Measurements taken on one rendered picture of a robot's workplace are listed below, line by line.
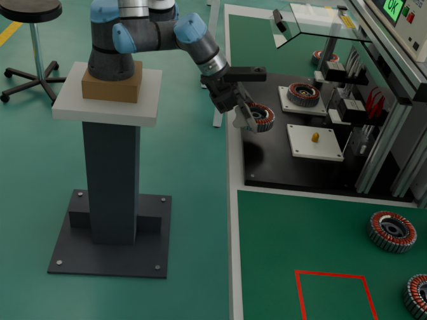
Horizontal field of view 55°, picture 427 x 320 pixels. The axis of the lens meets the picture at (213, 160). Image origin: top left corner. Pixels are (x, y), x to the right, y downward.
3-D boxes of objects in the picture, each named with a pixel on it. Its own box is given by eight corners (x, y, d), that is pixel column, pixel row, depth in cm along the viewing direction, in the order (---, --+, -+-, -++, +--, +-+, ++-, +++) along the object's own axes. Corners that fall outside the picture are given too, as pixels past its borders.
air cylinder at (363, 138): (354, 155, 125) (360, 140, 121) (347, 140, 131) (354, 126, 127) (370, 157, 125) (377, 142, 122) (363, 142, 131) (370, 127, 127)
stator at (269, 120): (235, 131, 117) (237, 120, 115) (234, 109, 126) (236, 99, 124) (274, 136, 118) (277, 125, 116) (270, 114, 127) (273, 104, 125)
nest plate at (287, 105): (282, 111, 139) (283, 108, 138) (277, 89, 151) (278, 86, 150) (326, 116, 140) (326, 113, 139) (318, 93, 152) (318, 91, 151)
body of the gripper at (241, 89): (221, 101, 122) (199, 70, 115) (247, 88, 119) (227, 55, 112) (222, 116, 116) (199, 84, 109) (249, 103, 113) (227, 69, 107)
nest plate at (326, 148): (292, 156, 120) (293, 153, 120) (286, 126, 132) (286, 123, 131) (342, 161, 121) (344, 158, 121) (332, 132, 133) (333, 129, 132)
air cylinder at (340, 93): (336, 112, 143) (341, 98, 140) (332, 100, 149) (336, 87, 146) (350, 113, 144) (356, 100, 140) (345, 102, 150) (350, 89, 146)
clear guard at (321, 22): (276, 49, 120) (281, 29, 116) (268, 18, 138) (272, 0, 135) (384, 63, 122) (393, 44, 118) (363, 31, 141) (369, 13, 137)
